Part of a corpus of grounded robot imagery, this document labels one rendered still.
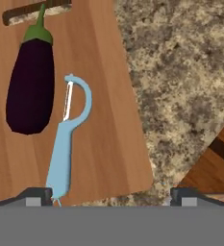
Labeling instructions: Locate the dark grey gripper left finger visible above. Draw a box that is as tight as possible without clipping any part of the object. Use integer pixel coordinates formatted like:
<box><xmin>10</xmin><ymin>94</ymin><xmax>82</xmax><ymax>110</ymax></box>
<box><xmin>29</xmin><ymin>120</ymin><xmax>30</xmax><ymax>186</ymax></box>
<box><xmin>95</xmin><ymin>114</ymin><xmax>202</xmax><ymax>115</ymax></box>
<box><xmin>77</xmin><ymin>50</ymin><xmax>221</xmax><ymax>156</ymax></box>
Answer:
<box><xmin>0</xmin><ymin>186</ymin><xmax>54</xmax><ymax>208</ymax></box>

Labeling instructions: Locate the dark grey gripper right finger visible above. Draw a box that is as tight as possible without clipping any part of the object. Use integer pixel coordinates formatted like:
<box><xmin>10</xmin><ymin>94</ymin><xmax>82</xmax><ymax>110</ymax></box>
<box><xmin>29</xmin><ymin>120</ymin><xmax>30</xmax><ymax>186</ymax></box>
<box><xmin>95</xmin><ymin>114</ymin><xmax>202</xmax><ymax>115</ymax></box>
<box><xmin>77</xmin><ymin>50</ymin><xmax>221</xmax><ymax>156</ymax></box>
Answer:
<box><xmin>169</xmin><ymin>186</ymin><xmax>224</xmax><ymax>208</ymax></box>

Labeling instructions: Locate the purple eggplant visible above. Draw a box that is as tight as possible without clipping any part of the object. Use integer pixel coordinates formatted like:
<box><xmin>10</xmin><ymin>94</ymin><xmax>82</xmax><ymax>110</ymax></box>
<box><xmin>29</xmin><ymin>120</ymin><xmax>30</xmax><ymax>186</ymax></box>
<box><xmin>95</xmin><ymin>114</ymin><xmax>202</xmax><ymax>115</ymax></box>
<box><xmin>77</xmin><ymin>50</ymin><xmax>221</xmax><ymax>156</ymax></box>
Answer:
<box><xmin>5</xmin><ymin>3</ymin><xmax>56</xmax><ymax>136</ymax></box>

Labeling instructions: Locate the wooden cutting board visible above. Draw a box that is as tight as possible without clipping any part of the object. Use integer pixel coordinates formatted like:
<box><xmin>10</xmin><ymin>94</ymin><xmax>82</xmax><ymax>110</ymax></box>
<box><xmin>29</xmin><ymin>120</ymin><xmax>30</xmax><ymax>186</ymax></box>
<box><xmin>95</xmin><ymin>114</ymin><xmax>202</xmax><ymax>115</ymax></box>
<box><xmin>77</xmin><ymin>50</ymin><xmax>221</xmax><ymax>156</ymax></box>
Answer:
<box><xmin>0</xmin><ymin>0</ymin><xmax>155</xmax><ymax>208</ymax></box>

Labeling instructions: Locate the light blue peeler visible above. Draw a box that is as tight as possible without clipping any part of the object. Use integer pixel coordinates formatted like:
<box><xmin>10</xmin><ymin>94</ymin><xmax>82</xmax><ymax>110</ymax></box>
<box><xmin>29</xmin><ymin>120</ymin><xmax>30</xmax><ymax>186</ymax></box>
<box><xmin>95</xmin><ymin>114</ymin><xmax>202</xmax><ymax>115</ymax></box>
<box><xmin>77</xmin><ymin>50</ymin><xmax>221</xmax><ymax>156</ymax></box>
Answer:
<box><xmin>45</xmin><ymin>73</ymin><xmax>93</xmax><ymax>208</ymax></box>

